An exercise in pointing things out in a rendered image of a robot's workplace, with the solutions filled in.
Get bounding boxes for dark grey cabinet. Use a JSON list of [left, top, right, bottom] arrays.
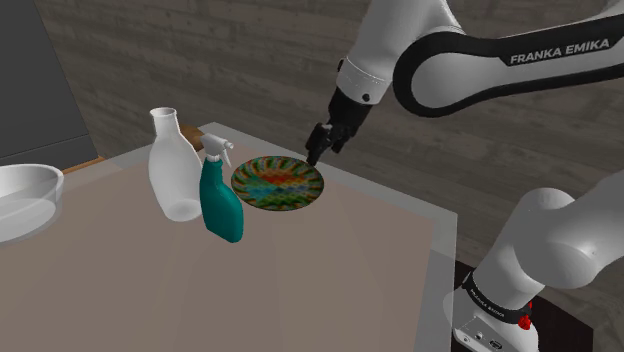
[[0, 0, 101, 168]]

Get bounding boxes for teal spray bottle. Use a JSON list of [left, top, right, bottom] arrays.
[[198, 132, 245, 244]]

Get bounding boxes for colourful patterned plate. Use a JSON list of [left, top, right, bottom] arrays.
[[230, 155, 325, 212]]

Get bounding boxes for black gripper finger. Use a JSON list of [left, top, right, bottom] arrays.
[[304, 121, 351, 168]]

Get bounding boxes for brown wooden block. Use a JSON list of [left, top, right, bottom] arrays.
[[178, 123, 206, 152]]

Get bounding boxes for white glass bottle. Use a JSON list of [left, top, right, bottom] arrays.
[[147, 107, 204, 223]]

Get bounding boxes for white glass bowl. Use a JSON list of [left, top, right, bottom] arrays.
[[0, 163, 66, 245]]

